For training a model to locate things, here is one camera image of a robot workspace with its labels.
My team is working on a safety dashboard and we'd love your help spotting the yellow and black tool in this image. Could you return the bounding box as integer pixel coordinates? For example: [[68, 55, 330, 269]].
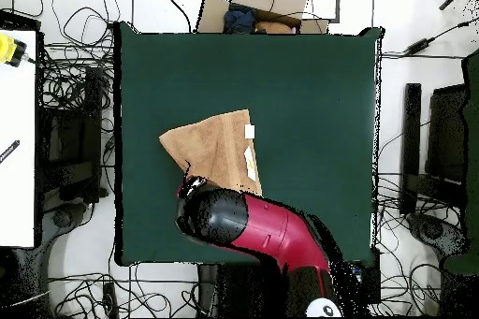
[[0, 32, 36, 68]]

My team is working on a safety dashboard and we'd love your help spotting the black upright bar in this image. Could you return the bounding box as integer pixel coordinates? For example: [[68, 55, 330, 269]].
[[399, 82, 423, 216]]

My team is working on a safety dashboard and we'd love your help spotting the black power strip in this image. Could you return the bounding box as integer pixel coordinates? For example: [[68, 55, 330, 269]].
[[102, 282, 120, 318]]

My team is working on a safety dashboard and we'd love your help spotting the black flat panel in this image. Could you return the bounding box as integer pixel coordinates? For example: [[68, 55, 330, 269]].
[[425, 84, 469, 208]]

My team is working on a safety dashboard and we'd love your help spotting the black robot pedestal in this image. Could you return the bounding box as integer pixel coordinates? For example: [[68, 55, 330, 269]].
[[196, 262, 289, 318]]

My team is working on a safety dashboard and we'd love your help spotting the black cable tangle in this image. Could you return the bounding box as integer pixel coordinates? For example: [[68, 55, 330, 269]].
[[351, 174, 444, 318], [36, 0, 121, 110], [48, 271, 199, 319]]

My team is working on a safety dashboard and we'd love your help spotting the orange garment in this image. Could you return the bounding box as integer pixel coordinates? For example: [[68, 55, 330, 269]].
[[254, 20, 295, 35]]

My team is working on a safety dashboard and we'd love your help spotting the dark green hanging cloth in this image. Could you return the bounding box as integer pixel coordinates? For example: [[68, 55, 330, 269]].
[[443, 49, 479, 275]]

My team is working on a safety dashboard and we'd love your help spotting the dark stand foot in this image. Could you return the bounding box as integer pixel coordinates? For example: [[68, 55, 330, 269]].
[[406, 211, 471, 258], [42, 200, 94, 256]]

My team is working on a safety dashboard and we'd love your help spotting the tan terry towel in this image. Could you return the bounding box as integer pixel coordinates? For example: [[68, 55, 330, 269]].
[[158, 108, 264, 197]]

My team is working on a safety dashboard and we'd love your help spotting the black power adapter with cable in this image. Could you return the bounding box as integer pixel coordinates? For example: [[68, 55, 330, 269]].
[[403, 15, 479, 55]]

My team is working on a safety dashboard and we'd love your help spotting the dark blue garment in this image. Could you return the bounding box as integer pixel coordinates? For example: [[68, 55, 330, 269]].
[[223, 4, 257, 35]]

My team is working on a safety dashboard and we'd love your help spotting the black flat device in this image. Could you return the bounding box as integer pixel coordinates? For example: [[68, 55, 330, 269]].
[[0, 9, 42, 32]]

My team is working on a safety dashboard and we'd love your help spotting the white desk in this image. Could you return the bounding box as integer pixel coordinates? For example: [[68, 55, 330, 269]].
[[0, 28, 38, 249]]

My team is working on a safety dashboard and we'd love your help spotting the dark green table cloth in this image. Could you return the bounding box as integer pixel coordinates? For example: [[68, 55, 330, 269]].
[[113, 21, 385, 267]]

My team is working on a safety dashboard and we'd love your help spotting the black marker pen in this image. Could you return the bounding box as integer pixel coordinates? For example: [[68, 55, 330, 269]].
[[0, 139, 21, 165]]

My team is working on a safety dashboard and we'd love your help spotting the black equipment rack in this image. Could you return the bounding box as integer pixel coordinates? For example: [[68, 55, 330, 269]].
[[36, 65, 109, 206]]

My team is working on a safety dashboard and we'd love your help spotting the black rectangular box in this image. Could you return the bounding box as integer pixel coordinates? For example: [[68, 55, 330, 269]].
[[360, 249, 382, 305]]

